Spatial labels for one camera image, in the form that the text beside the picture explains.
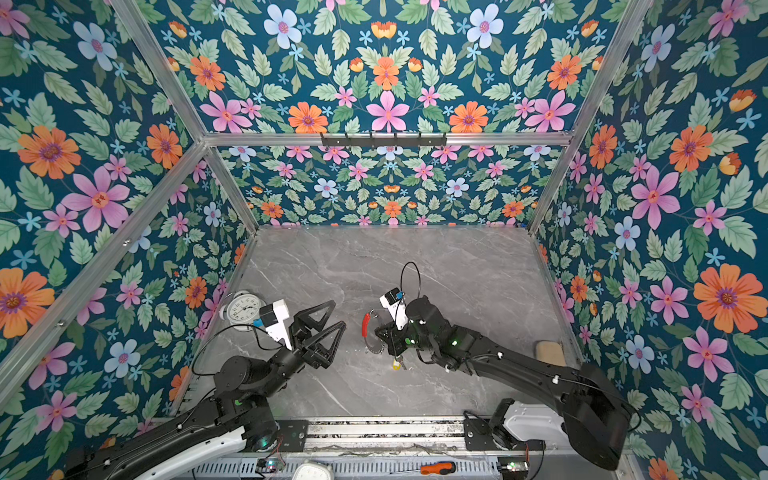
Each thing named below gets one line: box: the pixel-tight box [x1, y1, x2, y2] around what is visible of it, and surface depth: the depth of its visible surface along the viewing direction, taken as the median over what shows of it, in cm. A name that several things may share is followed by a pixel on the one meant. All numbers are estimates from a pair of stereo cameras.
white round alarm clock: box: [219, 290, 266, 332], surface depth 94 cm
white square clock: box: [292, 460, 335, 480], surface depth 68 cm
